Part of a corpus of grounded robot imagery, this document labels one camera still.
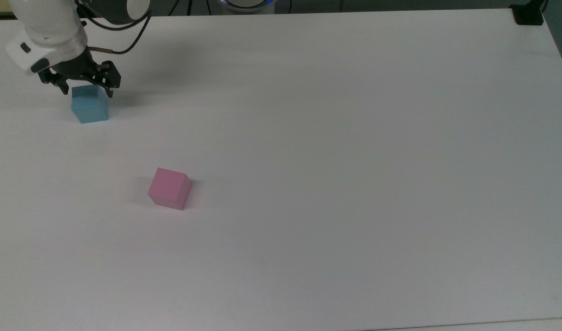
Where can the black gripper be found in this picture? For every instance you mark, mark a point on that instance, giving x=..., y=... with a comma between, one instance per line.
x=76, y=66

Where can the black table clamp block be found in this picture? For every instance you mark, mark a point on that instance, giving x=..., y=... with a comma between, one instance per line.
x=529, y=14

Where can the blue cube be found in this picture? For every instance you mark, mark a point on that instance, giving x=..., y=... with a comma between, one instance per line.
x=90, y=106

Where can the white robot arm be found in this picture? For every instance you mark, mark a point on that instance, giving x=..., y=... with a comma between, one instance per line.
x=51, y=25

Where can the pink cube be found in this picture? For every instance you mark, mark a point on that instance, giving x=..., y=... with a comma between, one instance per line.
x=169, y=189

